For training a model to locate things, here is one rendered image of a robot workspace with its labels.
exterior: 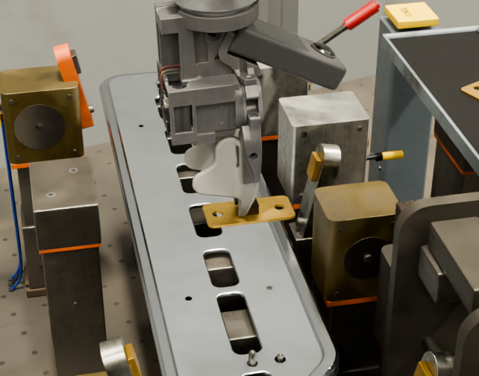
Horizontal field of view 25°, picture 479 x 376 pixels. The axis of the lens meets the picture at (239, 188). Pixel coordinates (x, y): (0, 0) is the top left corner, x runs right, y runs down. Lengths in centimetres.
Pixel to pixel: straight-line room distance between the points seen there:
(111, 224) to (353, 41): 159
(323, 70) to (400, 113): 63
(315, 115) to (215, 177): 41
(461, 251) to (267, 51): 26
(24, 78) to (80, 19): 149
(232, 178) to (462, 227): 22
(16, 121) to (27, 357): 35
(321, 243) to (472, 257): 31
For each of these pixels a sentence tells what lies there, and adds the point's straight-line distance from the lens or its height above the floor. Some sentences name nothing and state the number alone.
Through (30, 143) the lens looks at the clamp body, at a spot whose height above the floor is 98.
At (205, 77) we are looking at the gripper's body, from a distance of 94.
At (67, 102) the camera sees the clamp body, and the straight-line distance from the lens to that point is 157.
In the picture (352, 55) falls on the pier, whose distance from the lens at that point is 334.
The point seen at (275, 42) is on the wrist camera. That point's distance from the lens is 93.
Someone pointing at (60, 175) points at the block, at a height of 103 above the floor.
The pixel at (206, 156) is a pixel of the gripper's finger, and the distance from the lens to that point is 102.
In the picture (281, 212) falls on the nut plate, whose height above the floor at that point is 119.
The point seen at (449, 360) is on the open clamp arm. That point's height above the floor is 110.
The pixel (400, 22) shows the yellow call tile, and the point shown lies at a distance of 152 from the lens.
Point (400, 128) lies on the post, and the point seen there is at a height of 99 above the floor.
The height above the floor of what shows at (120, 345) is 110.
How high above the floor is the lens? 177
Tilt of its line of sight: 33 degrees down
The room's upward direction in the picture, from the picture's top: straight up
